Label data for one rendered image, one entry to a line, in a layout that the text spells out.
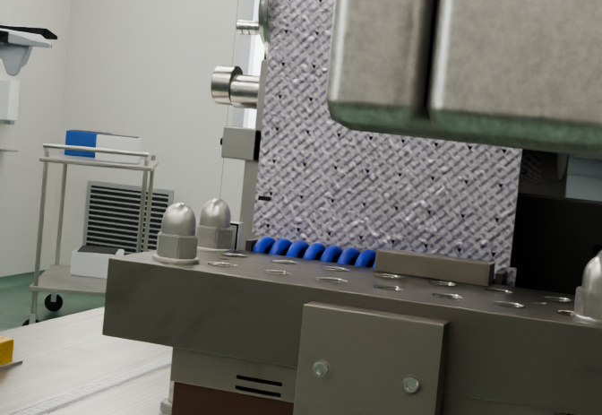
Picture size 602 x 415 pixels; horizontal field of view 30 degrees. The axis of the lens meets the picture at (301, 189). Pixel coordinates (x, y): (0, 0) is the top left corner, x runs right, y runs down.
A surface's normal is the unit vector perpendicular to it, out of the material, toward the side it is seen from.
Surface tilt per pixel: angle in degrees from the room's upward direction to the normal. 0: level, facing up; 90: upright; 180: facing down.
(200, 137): 90
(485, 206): 90
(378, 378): 90
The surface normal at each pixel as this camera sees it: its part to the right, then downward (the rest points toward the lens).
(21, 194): 0.94, 0.11
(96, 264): -0.05, 0.05
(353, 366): -0.33, 0.02
